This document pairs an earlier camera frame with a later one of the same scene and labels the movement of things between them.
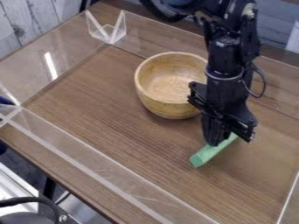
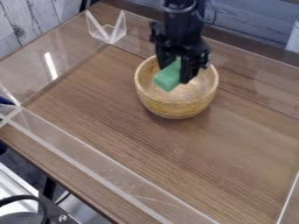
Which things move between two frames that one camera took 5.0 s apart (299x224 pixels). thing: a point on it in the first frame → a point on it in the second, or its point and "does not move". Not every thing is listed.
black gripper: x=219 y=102 → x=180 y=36
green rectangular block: x=211 y=150 → x=168 y=77
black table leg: x=50 y=188 does not move
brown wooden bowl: x=163 y=76 does not move
